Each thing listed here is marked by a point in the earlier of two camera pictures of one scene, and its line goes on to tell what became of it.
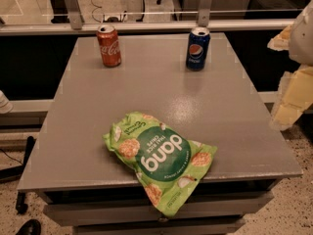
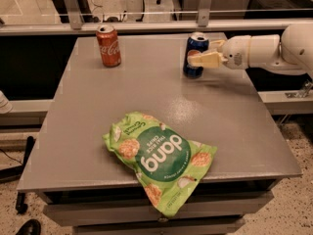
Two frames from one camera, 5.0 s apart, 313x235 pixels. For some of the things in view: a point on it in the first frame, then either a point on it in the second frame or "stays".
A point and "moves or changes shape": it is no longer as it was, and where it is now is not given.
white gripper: x=302 y=38 -> x=237 y=52
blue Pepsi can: x=198 y=48 moves or changes shape
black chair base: x=18 y=171 stays
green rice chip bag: x=168 y=163 stays
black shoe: x=30 y=227 stays
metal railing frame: x=71 y=19 stays
